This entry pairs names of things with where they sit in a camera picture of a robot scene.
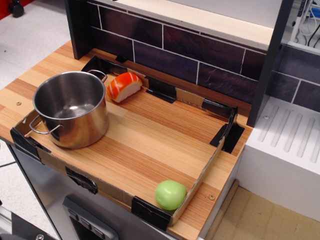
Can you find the stainless steel pot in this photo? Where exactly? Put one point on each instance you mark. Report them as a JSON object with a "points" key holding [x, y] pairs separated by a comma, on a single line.
{"points": [[73, 108]]}

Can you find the cardboard fence with black tape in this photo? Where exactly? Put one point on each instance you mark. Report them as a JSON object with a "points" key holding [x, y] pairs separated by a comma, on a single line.
{"points": [[148, 141]]}

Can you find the plastic salmon sushi toy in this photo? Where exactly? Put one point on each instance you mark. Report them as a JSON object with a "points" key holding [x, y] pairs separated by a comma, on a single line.
{"points": [[123, 86]]}

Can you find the green plastic apple toy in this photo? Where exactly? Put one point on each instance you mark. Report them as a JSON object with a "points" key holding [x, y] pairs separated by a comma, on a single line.
{"points": [[170, 194]]}

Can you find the toy oven control panel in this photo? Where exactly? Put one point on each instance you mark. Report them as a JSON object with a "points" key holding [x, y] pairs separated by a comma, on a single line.
{"points": [[87, 226]]}

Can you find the white dish drainer sink unit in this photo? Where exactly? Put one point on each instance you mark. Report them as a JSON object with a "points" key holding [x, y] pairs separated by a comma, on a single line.
{"points": [[281, 158]]}

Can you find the black caster wheel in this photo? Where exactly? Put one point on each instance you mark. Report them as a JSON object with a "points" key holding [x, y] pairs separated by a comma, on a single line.
{"points": [[16, 8]]}

